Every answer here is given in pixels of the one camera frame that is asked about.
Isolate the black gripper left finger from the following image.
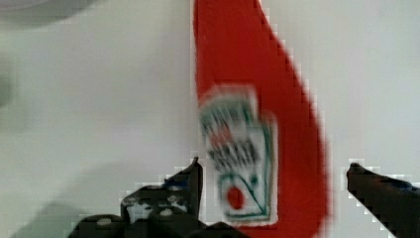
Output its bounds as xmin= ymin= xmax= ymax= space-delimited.
xmin=68 ymin=160 xmax=250 ymax=238

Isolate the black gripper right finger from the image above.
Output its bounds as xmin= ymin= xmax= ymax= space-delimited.
xmin=346 ymin=163 xmax=420 ymax=238

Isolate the red ketchup bottle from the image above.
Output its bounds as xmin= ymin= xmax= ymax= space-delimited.
xmin=193 ymin=0 xmax=329 ymax=238

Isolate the grey round plate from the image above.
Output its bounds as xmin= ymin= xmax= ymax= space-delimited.
xmin=1 ymin=0 xmax=98 ymax=27

